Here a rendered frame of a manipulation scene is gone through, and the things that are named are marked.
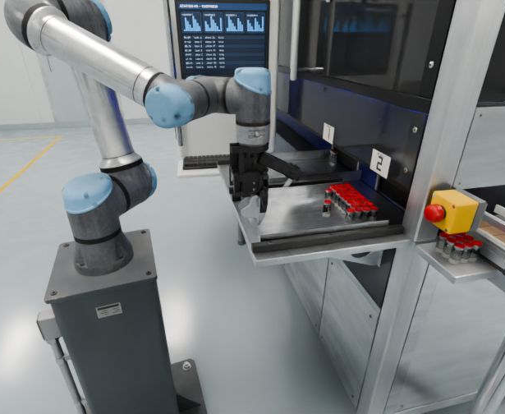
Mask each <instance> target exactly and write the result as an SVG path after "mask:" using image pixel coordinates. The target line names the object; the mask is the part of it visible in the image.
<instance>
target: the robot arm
mask: <svg viewBox="0 0 505 414"><path fill-rule="evenodd" d="M3 11H4V17H5V20H6V23H7V26H8V28H9V30H10V31H11V32H12V33H13V34H14V36H15V37H16V38H17V39H18V40H19V41H20V42H22V43H23V44H24V45H25V46H26V47H28V48H30V49H32V50H34V51H35V52H37V53H39V54H41V55H43V56H45V57H53V56H54V57H56V58H58V59H60V60H62V61H63V62H65V63H67V64H68V65H69V66H70V68H71V72H72V75H73V77H74V80H75V82H76V86H77V89H78V91H79V93H80V97H81V100H82V103H83V105H84V107H85V111H86V114H87V117H88V119H89V121H90V125H91V128H92V131H93V133H94V137H95V139H96V142H97V145H98V147H99V151H100V153H101V156H102V161H101V163H100V165H99V169H100V172H90V173H88V174H86V175H84V174H83V175H80V176H78V177H75V178H73V179H71V180H70V181H69V182H68V183H67V184H66V185H65V186H64V187H63V188H62V199H63V207H64V209H65V211H66V212H67V217H68V220H69V224H70V226H71V231H72V234H73V237H74V240H75V244H74V251H73V259H72V260H73V264H74V267H75V270H76V271H77V272H78V273H79V274H83V275H86V276H101V275H105V274H110V273H113V272H115V271H118V270H119V269H121V268H123V267H124V266H126V265H127V264H128V263H129V262H130V261H131V259H132V257H133V255H134V253H133V249H132V245H131V243H130V242H129V240H128V239H127V237H126V235H125V234H124V232H123V231H122V227H121V223H120V219H119V217H120V216H121V215H122V214H124V213H125V212H127V211H128V210H130V209H132V208H134V207H135V206H137V205H138V204H140V203H143V202H145V201H146V200H147V199H148V198H149V197H151V196H152V194H153V193H154V192H155V190H156V187H157V177H156V173H155V171H154V169H153V168H152V167H150V166H149V163H147V162H145V161H144V160H143V159H142V156H141V155H140V154H137V153H136V152H135V151H134V149H133V146H132V143H131V138H130V136H129V133H128V130H127V127H126V123H125V120H124V117H123V114H122V110H121V107H120V104H119V101H118V98H117V94H116V92H118V93H119V94H122V95H124V96H125V97H127V98H128V99H131V100H132V101H134V102H136V103H138V104H139V105H141V106H143V107H144V108H145V110H146V112H147V114H148V116H149V117H150V118H151V120H152V121H153V123H154V124H155V125H157V126H158V127H162V128H166V129H169V128H173V127H181V126H184V125H186V124H187V123H188V122H191V121H194V120H195V119H198V118H201V117H204V116H207V115H209V114H211V113H226V114H236V141H237V143H229V147H230V165H229V182H230V186H233V193H234V196H235V197H240V196H242V198H243V197H246V198H245V199H244V200H243V201H241V202H240V203H239V204H238V208H239V209H240V210H241V215H242V216H244V217H251V218H255V219H256V222H257V224H258V225H260V224H261V222H262V220H263V219H264V216H265V213H266V211H267V207H268V200H269V175H268V170H269V169H268V168H271V169H272V170H275V171H277V172H279V173H281V174H283V175H284V176H285V177H287V178H290V179H292V180H296V181H299V179H300V177H301V175H302V173H303V172H302V171H301V170H300V168H299V167H298V166H296V165H295V164H293V163H288V162H285V161H283V160H281V159H279V158H277V157H275V156H273V155H271V154H269V153H267V152H265V151H267V150H268V149H269V139H270V108H271V94H272V90H271V74H270V71H269V70H268V69H266V68H263V67H240V68H237V69H236V70H235V75H234V77H217V76H202V75H199V76H189V77H187V78H186V80H185V81H179V80H176V79H175V78H173V77H171V76H169V75H167V74H165V73H163V72H162V71H160V70H158V69H157V68H155V67H152V66H150V65H149V64H147V63H146V62H143V61H141V60H140V59H138V58H137V57H134V56H132V55H130V54H129V53H127V52H125V51H123V50H121V49H120V48H118V47H116V46H114V45H112V44H110V43H109V41H110V40H111V38H112V36H111V33H112V22H111V20H110V17H109V14H108V12H107V11H106V9H105V8H104V6H103V5H102V3H101V2H100V1H98V0H6V1H5V2H4V9H3ZM267 167H268V168H267ZM231 172H232V175H233V179H232V181H231Z"/></svg>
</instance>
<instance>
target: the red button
mask: <svg viewBox="0 0 505 414"><path fill-rule="evenodd" d="M424 215H425V218H426V220H428V221H429V222H431V223H438V222H441V221H442V220H443V216H444V212H443V208H442V207H441V206H440V205H438V204H433V205H428V206H427V207H426V208H425V211H424Z"/></svg>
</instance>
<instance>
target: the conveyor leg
mask: <svg viewBox="0 0 505 414"><path fill-rule="evenodd" d="M504 396H505V337H504V339H503V341H502V343H501V345H500V347H499V349H498V351H497V353H496V355H495V357H494V359H493V361H492V363H491V365H490V367H489V369H488V371H487V373H486V375H485V377H484V379H483V381H482V383H481V385H480V387H479V389H478V391H477V393H476V395H475V397H474V399H473V401H472V403H471V405H470V407H469V409H468V411H467V413H466V414H495V412H496V411H497V409H498V407H499V405H500V403H501V402H502V400H503V398H504Z"/></svg>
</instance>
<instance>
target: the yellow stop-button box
mask: <svg viewBox="0 0 505 414"><path fill-rule="evenodd" d="M430 204H431V205H433V204H438V205H440V206H441V207H442V208H443V212H444V216H443V220H442V221H441V222H438V223H433V224H434V225H435V226H437V227H438V228H440V229H442V230H443V231H445V233H447V234H453V233H460V232H474V231H476V230H477V228H478V225H479V222H480V219H481V216H482V213H483V212H484V207H485V205H486V201H485V200H482V199H481V198H479V197H477V196H475V195H472V194H471V193H469V192H467V191H464V190H462V189H461V188H459V189H454V190H446V191H435V192H434V193H433V197H432V200H431V203H430Z"/></svg>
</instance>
